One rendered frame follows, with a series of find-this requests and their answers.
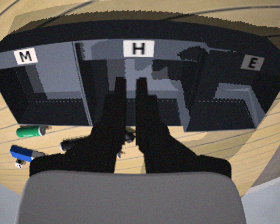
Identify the dark grey bolt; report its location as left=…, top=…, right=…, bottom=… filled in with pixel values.
left=126, top=130, right=135, bottom=144

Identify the black battery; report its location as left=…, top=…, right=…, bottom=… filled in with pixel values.
left=59, top=139, right=82, bottom=151

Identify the black bin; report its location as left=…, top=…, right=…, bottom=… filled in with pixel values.
left=0, top=19, right=280, bottom=132

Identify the green battery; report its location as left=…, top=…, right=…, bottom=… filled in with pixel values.
left=16, top=125, right=46, bottom=138

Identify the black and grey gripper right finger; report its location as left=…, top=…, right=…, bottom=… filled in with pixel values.
left=135, top=77, right=232, bottom=179

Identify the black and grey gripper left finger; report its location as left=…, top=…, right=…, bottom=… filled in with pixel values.
left=29, top=77, right=126, bottom=177

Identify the blue and white eraser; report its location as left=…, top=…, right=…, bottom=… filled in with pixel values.
left=10, top=145, right=44, bottom=162

